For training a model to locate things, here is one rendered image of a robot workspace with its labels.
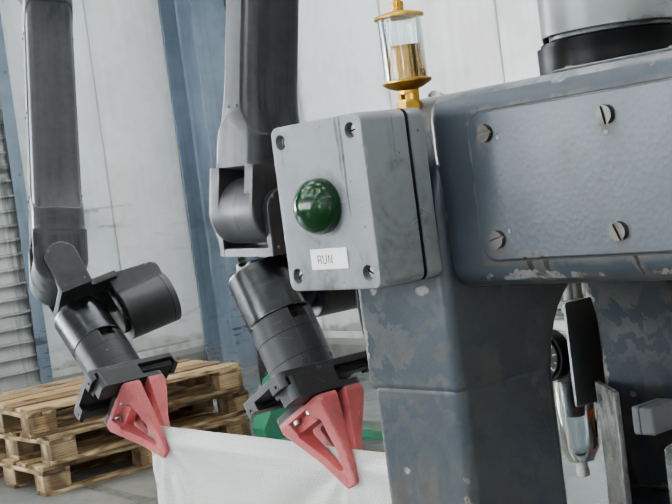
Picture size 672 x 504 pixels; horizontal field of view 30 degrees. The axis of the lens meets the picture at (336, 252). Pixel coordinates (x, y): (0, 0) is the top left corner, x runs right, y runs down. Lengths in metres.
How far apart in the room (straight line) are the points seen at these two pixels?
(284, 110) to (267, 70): 0.04
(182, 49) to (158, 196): 1.14
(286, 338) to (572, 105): 0.50
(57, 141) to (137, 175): 7.97
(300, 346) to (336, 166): 0.41
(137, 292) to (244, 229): 0.33
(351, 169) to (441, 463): 0.17
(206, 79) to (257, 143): 8.24
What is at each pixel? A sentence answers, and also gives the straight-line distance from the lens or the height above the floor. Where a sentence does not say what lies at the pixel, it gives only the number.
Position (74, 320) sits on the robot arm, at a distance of 1.35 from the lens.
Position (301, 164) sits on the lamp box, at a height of 1.31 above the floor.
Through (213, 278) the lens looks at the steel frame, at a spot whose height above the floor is 0.71.
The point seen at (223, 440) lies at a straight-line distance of 1.18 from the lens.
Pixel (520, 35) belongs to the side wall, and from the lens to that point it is 7.47.
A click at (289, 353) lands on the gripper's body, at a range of 1.04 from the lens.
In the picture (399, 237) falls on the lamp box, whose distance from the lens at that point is 0.64.
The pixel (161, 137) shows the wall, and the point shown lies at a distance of 9.54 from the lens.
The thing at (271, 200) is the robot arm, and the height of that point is 1.29.
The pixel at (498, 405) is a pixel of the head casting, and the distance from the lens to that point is 0.70.
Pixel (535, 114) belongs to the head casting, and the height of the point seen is 1.32.
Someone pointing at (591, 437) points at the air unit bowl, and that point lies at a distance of 0.92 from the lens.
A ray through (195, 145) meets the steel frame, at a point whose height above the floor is 1.74.
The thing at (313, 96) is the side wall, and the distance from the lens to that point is 8.85.
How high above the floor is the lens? 1.29
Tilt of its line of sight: 3 degrees down
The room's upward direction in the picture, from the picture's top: 7 degrees counter-clockwise
